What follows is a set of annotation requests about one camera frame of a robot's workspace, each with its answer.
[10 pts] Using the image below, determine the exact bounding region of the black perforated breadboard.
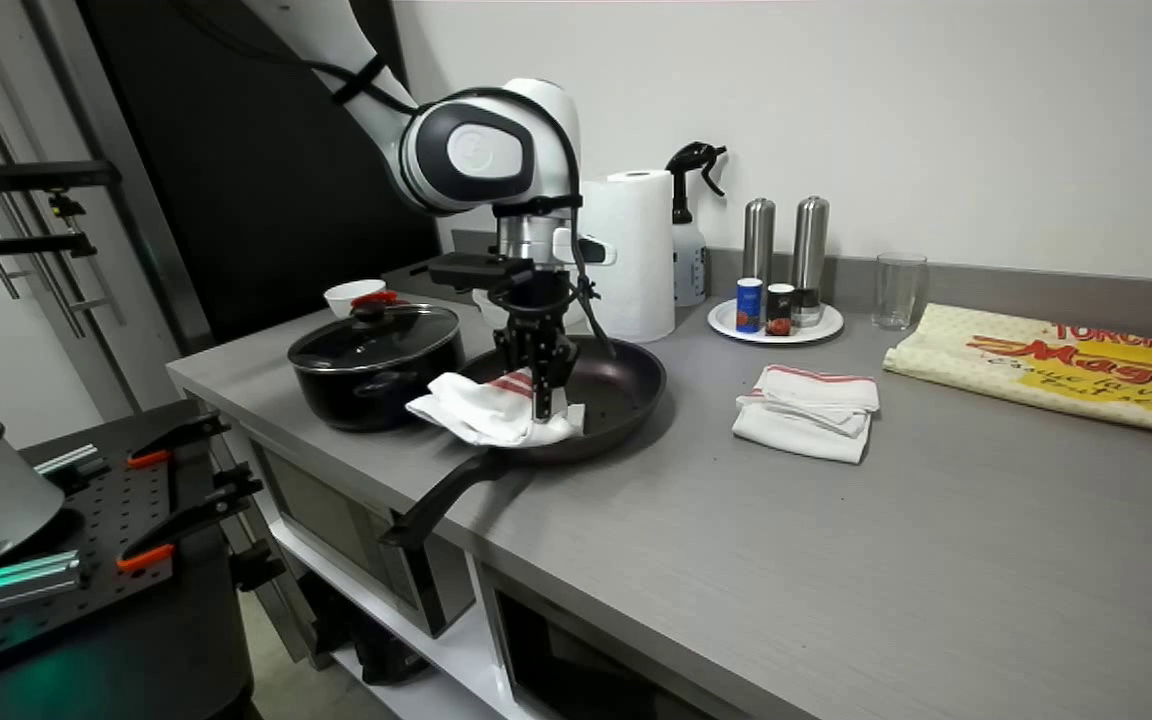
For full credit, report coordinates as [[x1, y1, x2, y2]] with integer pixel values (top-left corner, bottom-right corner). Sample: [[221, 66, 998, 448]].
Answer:
[[0, 448, 208, 657]]

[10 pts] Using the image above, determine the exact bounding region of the left steel grinder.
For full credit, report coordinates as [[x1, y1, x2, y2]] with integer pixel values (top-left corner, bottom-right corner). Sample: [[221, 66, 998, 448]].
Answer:
[[745, 195, 774, 282]]

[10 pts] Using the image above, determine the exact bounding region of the white paper towel roll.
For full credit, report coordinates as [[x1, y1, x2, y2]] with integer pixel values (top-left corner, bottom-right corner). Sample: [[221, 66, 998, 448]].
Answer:
[[578, 168, 676, 339]]

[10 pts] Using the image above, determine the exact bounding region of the black frying pan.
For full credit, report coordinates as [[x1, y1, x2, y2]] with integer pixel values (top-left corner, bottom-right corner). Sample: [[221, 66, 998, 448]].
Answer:
[[389, 337, 669, 548]]

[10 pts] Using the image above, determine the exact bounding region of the yellow red printed bag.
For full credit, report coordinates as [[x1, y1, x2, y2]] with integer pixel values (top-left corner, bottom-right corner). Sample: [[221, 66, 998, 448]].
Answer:
[[883, 302, 1152, 428]]

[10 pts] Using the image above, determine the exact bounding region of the white towel with red stripe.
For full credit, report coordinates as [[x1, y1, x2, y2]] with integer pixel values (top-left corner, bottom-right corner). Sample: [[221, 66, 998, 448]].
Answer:
[[408, 369, 584, 448]]

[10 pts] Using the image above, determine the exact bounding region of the black pot with glass lid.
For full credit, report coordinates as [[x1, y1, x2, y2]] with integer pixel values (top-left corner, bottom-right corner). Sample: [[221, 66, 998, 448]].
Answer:
[[289, 295, 464, 432]]

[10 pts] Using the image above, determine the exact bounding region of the folded white towel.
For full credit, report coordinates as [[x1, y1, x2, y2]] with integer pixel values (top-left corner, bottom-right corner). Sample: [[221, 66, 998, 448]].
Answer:
[[733, 369, 878, 465]]

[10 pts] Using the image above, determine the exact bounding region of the white round plate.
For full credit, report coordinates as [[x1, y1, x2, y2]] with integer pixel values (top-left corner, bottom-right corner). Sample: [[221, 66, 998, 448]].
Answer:
[[705, 300, 845, 348]]

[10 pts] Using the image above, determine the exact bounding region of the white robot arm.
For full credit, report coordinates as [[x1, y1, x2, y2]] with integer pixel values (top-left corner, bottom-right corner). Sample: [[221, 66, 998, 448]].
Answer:
[[245, 0, 584, 420]]

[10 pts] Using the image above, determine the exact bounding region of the orange handled clamp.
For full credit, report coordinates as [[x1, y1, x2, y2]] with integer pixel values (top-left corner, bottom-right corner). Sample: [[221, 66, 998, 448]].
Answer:
[[124, 410, 228, 472], [111, 465, 259, 575]]

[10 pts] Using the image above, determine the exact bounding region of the right steel grinder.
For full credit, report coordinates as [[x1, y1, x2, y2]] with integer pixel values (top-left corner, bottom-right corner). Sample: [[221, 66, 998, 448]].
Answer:
[[794, 195, 828, 302]]

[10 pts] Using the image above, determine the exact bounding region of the dark small jar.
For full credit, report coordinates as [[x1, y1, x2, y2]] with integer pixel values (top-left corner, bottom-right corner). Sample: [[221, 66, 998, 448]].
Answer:
[[763, 282, 801, 337]]

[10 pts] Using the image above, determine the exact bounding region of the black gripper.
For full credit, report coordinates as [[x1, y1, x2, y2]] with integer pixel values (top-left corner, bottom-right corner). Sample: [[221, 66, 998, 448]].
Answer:
[[497, 279, 576, 420]]

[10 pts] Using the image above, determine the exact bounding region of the clear drinking glass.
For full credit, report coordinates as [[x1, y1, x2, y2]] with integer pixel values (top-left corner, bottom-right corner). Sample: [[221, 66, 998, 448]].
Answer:
[[875, 257, 929, 330]]

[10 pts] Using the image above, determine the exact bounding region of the steel grinder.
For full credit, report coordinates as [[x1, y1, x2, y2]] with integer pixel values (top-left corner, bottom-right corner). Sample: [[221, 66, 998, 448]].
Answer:
[[745, 195, 774, 282], [794, 195, 828, 302]]

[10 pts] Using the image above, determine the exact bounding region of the camera tripod arm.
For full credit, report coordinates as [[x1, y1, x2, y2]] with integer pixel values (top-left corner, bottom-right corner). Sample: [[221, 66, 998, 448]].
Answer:
[[0, 158, 121, 257]]

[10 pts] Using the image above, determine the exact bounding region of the spray bottle black nozzle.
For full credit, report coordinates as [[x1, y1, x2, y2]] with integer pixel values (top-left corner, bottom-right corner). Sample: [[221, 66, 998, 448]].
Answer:
[[665, 140, 733, 319]]

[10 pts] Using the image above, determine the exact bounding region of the blue small can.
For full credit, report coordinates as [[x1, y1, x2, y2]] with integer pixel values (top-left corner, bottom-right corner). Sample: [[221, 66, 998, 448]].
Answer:
[[733, 274, 763, 330]]

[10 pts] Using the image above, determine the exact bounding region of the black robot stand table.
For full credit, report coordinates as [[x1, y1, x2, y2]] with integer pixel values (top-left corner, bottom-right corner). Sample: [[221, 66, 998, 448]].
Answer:
[[0, 397, 259, 720]]

